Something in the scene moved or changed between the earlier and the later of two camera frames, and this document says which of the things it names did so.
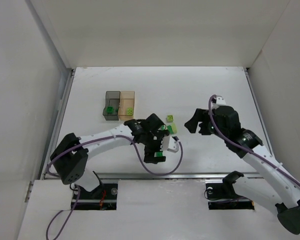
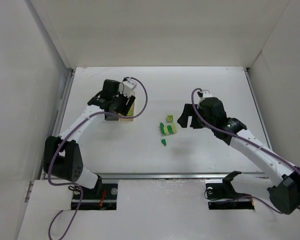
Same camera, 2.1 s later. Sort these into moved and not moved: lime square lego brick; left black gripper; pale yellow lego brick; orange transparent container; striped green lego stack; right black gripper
Moved: right black gripper; left black gripper
Not moved: striped green lego stack; lime square lego brick; orange transparent container; pale yellow lego brick
